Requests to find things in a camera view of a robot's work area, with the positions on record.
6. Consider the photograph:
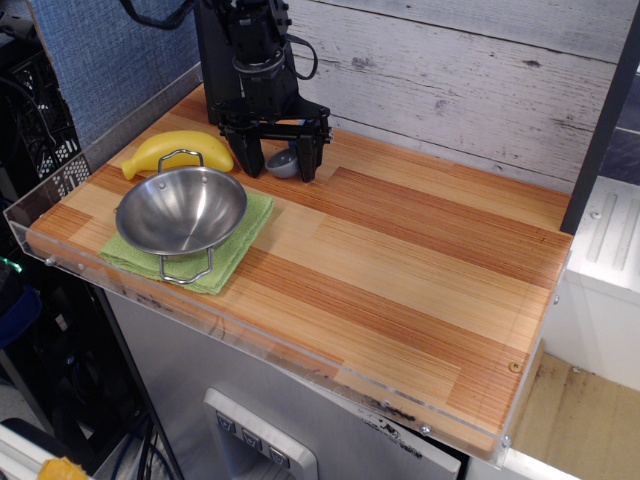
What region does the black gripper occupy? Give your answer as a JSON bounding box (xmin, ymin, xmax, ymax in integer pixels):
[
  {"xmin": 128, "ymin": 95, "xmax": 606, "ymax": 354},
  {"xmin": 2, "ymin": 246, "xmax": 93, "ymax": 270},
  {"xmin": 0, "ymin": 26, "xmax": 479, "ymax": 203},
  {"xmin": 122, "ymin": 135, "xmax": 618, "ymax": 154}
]
[{"xmin": 209, "ymin": 54, "xmax": 332, "ymax": 182}]

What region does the blue grey measuring spoon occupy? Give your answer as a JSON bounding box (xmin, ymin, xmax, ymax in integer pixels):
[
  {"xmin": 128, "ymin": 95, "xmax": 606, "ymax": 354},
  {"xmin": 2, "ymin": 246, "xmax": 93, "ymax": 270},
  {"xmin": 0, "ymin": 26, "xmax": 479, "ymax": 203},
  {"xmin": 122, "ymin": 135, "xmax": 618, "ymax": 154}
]
[{"xmin": 265, "ymin": 132, "xmax": 301, "ymax": 179}]

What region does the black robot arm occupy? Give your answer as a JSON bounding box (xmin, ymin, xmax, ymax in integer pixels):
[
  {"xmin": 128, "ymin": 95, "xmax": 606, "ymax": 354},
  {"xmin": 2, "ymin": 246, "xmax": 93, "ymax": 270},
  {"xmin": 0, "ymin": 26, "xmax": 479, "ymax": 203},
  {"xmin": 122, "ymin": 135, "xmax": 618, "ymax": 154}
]
[{"xmin": 212, "ymin": 1, "xmax": 332, "ymax": 182}]

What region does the yellow plastic banana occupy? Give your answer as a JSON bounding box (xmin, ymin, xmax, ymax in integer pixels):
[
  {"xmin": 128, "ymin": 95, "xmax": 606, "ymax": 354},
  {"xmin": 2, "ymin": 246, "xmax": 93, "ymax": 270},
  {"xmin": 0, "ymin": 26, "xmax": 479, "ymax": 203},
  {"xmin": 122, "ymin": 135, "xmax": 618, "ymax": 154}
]
[{"xmin": 121, "ymin": 130, "xmax": 234, "ymax": 180}]

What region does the green folded cloth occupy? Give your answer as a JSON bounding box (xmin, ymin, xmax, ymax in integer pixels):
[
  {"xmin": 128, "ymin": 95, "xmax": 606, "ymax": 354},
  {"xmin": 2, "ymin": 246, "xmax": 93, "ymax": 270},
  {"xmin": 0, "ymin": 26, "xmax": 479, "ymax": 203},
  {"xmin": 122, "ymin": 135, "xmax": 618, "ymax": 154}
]
[{"xmin": 99, "ymin": 192, "xmax": 274, "ymax": 295}]

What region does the blue fabric partition panel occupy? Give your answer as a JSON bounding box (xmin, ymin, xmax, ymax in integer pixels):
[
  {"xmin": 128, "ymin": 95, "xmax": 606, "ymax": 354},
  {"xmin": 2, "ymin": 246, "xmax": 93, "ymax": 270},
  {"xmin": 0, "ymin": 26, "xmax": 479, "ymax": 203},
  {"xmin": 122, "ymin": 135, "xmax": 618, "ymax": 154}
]
[{"xmin": 27, "ymin": 1, "xmax": 200, "ymax": 148}]

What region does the black plastic crate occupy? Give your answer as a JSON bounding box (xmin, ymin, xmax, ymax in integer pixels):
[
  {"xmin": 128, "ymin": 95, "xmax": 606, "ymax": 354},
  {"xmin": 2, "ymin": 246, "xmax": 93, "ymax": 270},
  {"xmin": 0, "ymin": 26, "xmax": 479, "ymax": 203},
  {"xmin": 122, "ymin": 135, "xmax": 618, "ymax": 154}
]
[{"xmin": 1, "ymin": 51, "xmax": 81, "ymax": 179}]

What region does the steel toy dishwasher front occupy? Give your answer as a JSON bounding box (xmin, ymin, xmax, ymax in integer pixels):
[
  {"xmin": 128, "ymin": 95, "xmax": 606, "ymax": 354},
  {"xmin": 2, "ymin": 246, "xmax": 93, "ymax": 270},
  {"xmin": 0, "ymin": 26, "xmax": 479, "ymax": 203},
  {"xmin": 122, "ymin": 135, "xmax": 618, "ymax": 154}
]
[{"xmin": 106, "ymin": 293, "xmax": 468, "ymax": 479}]

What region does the white ribbed side unit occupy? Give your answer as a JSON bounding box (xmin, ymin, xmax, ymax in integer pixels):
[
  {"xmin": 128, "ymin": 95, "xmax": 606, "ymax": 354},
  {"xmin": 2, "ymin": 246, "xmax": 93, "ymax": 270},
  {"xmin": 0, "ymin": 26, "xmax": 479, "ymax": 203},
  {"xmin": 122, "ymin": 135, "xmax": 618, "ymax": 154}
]
[{"xmin": 541, "ymin": 177, "xmax": 639, "ymax": 390}]

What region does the dark left vertical post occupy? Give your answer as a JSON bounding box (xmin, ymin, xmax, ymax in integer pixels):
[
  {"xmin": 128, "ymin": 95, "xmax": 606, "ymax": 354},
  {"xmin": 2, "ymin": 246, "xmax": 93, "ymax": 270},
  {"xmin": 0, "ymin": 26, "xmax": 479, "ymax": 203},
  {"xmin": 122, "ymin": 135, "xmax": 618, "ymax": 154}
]
[{"xmin": 194, "ymin": 1, "xmax": 241, "ymax": 125}]

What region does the dark vertical post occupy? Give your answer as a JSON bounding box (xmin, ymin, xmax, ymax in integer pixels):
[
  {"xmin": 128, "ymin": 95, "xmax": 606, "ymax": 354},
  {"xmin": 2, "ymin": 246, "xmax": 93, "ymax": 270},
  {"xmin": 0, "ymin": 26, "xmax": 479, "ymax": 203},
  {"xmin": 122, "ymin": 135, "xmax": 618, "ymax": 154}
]
[
  {"xmin": 194, "ymin": 1, "xmax": 241, "ymax": 125},
  {"xmin": 560, "ymin": 2, "xmax": 639, "ymax": 235}
]

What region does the steel bowl with handles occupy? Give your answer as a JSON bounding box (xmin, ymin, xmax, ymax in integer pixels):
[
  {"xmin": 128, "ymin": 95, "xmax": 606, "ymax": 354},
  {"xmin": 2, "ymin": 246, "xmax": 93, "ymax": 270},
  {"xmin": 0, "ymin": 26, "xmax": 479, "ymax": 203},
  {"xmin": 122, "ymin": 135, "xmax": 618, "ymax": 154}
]
[{"xmin": 116, "ymin": 149, "xmax": 248, "ymax": 285}]

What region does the black braided cable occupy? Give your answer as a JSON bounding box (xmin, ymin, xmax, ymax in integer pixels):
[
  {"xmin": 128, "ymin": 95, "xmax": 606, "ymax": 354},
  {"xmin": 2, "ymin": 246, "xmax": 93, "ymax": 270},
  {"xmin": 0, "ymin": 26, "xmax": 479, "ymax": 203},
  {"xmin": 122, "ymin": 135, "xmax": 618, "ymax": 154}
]
[{"xmin": 117, "ymin": 0, "xmax": 199, "ymax": 30}]

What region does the dark right vertical post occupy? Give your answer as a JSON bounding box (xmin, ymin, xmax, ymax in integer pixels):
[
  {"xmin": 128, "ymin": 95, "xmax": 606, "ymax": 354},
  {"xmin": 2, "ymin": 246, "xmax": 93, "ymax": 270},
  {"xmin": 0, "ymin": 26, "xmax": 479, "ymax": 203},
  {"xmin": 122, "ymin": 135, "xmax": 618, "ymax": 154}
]
[{"xmin": 560, "ymin": 2, "xmax": 639, "ymax": 235}]

